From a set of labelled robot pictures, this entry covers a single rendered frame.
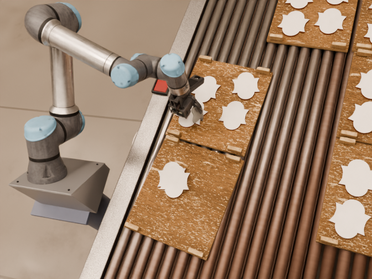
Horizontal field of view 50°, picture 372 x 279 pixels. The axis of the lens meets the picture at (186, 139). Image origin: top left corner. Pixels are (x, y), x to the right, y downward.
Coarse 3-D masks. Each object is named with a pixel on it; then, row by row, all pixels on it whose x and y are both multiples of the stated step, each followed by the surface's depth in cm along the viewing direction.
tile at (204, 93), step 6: (204, 78) 177; (210, 78) 176; (204, 84) 175; (210, 84) 175; (198, 90) 175; (204, 90) 174; (210, 90) 173; (216, 90) 173; (198, 96) 173; (204, 96) 173; (210, 96) 172; (204, 102) 172
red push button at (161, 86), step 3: (159, 81) 183; (162, 81) 182; (165, 81) 182; (156, 84) 182; (159, 84) 182; (162, 84) 182; (165, 84) 181; (156, 87) 181; (159, 87) 181; (162, 87) 181; (165, 87) 181; (156, 90) 181; (159, 90) 180; (162, 90) 180; (165, 90) 180
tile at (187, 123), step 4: (200, 104) 163; (204, 112) 160; (188, 116) 161; (192, 116) 160; (180, 120) 160; (184, 120) 160; (188, 120) 160; (192, 120) 159; (200, 120) 160; (180, 124) 159; (184, 124) 159; (188, 124) 159; (192, 124) 158; (196, 124) 159
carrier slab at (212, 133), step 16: (208, 64) 181; (224, 64) 179; (224, 80) 175; (224, 96) 172; (256, 96) 169; (208, 112) 170; (256, 112) 166; (176, 128) 170; (192, 128) 168; (208, 128) 167; (224, 128) 165; (240, 128) 164; (208, 144) 163; (224, 144) 162; (240, 144) 161
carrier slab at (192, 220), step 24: (168, 144) 167; (192, 144) 165; (192, 168) 160; (216, 168) 158; (240, 168) 156; (144, 192) 160; (192, 192) 156; (216, 192) 154; (144, 216) 155; (168, 216) 154; (192, 216) 152; (216, 216) 150; (168, 240) 150; (192, 240) 148
